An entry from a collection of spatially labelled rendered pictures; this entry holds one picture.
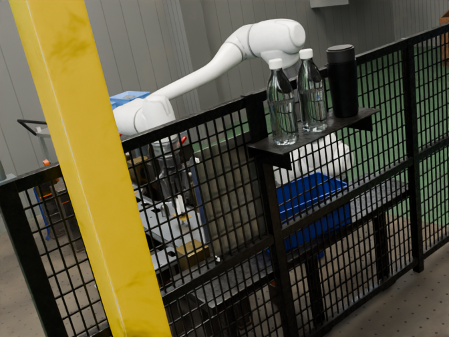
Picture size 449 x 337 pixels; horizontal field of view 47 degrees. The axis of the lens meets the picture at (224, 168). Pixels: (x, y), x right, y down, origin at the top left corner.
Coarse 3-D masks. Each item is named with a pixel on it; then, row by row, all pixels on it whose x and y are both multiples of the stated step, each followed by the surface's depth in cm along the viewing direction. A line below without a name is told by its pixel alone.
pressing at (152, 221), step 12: (144, 192) 230; (168, 204) 213; (144, 216) 206; (168, 216) 202; (192, 216) 198; (144, 228) 196; (156, 228) 194; (168, 228) 192; (192, 228) 189; (156, 240) 188; (168, 240) 183; (180, 240) 182; (204, 240) 179
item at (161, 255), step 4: (168, 248) 178; (172, 248) 177; (160, 252) 176; (164, 252) 176; (152, 256) 175; (160, 256) 174; (164, 256) 173; (168, 256) 173; (152, 260) 172; (160, 260) 171; (164, 260) 171; (156, 264) 169; (160, 264) 169; (172, 264) 169; (156, 268) 167; (164, 268) 167; (156, 272) 166
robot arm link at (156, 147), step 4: (172, 140) 178; (176, 140) 180; (152, 144) 180; (156, 144) 178; (164, 144) 177; (168, 144) 178; (172, 144) 178; (176, 144) 180; (156, 148) 179; (164, 148) 178; (168, 148) 178; (156, 152) 180; (160, 152) 179; (164, 152) 178; (176, 152) 180; (168, 156) 180
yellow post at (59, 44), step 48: (48, 0) 85; (48, 48) 87; (96, 48) 92; (48, 96) 91; (96, 96) 93; (96, 144) 95; (96, 192) 97; (96, 240) 99; (144, 240) 105; (144, 288) 107; (144, 336) 109
